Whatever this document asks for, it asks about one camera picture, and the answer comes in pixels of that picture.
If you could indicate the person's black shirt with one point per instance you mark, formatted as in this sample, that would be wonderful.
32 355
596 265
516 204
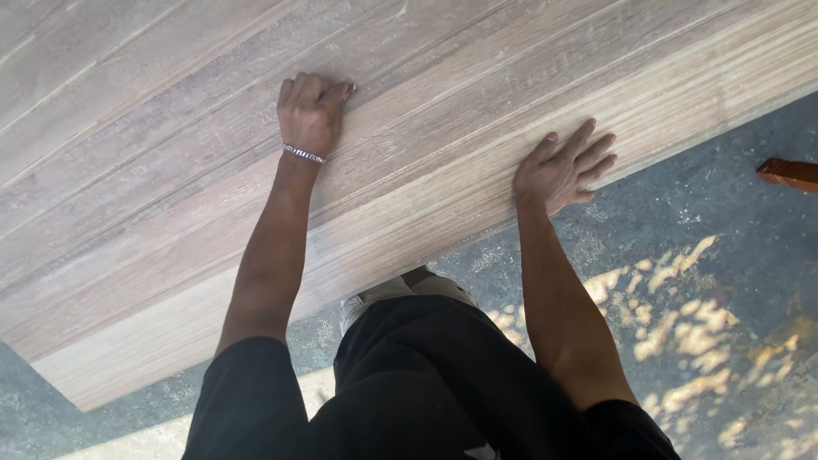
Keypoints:
422 390

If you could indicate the large wooden plank panel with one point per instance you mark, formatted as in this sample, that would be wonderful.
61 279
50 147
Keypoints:
409 128

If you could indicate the person's beige shorts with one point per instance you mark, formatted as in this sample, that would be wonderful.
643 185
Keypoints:
383 292

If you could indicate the reddish brown wooden piece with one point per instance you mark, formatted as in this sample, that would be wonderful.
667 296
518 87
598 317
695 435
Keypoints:
792 174

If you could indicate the person's left hand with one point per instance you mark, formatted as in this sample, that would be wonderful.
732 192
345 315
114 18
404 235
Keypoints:
307 121

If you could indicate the person's right hand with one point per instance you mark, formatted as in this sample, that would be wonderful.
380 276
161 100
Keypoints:
553 182

